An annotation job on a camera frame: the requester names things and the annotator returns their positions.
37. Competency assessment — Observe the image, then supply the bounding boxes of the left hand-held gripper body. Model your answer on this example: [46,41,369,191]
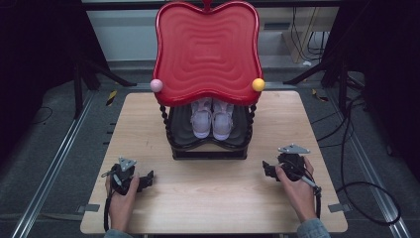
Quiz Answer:
[105,157,138,196]

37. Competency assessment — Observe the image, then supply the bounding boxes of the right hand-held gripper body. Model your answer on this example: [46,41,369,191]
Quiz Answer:
[276,143,312,182]

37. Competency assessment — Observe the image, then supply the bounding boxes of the purple sandal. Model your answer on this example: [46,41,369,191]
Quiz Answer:
[190,97,213,140]
[212,98,235,142]

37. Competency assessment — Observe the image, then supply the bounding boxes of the red and black two-tier rack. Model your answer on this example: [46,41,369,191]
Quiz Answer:
[150,0,266,162]

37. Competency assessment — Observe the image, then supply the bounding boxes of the person's left hand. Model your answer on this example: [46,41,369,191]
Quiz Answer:
[104,175,141,219]

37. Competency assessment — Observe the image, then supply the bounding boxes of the person's right hand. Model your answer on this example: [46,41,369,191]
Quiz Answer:
[274,157,317,223]

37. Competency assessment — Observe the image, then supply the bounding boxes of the grey tape piece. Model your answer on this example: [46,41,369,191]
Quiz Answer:
[327,202,352,213]
[77,203,101,213]

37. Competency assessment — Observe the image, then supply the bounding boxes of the yellow and black floor tape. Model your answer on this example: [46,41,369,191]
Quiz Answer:
[105,89,119,107]
[311,88,330,103]

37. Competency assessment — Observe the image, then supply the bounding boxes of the black metal stand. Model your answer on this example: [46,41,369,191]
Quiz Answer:
[282,49,365,117]
[70,49,138,120]

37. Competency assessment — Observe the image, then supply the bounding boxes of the white panel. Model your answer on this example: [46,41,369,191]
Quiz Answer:
[86,9,166,62]

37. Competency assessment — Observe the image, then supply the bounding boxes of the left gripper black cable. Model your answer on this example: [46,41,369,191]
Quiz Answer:
[102,189,115,233]

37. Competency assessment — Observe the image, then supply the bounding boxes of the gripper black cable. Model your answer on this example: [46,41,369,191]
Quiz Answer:
[298,175,323,219]
[102,189,115,233]

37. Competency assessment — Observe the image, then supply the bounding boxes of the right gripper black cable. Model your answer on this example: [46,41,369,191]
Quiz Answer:
[298,175,323,219]

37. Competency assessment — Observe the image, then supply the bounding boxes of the black looped floor cable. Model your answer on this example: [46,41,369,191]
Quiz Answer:
[310,93,402,228]

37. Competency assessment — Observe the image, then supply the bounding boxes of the metal floor rail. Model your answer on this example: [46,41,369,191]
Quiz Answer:
[11,90,97,238]
[325,90,412,238]

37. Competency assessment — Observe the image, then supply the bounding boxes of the thin black floor cable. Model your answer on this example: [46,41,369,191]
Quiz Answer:
[31,106,54,126]

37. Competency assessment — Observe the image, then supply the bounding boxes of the black hanging cables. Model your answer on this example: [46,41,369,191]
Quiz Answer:
[290,6,329,62]

